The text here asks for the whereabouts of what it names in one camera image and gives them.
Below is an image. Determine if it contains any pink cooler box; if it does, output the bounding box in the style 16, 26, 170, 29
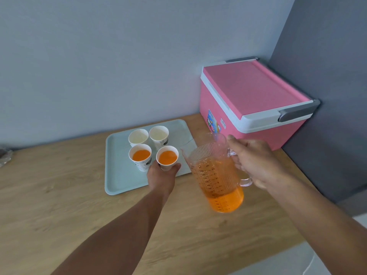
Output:
200, 57, 321, 151

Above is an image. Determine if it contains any person's right forearm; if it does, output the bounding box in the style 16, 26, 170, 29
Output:
265, 174, 367, 275

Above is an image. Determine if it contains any person's left hand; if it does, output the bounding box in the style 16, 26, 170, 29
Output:
147, 160, 182, 195

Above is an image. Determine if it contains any clear glass dish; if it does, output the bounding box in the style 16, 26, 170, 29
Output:
0, 146, 14, 169

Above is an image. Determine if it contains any light green plastic tray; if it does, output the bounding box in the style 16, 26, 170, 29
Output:
105, 119, 198, 196

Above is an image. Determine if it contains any clear plastic measuring pitcher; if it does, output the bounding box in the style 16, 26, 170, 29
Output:
181, 132, 253, 213

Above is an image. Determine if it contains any white paper cup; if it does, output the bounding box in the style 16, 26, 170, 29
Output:
129, 144, 152, 172
128, 129, 149, 148
156, 146, 179, 171
149, 125, 170, 150

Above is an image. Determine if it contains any person's left forearm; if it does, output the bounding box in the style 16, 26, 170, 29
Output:
51, 189, 174, 275

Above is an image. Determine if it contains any person's right hand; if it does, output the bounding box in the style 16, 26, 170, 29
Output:
227, 134, 287, 190

